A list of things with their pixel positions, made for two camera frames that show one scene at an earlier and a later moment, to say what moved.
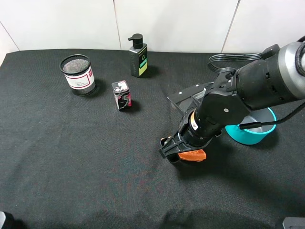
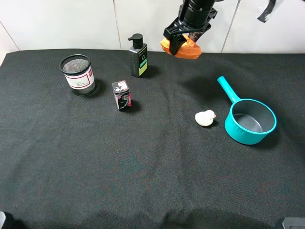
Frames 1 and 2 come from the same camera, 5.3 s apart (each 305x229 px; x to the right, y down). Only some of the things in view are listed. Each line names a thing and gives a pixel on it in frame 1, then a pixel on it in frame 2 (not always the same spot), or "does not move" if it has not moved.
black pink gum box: [121, 92] does not move
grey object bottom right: [294, 223] does not move
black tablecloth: [80, 141] does not move
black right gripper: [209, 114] -> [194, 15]
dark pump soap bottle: [138, 56] does not move
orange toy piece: [197, 155] -> [189, 49]
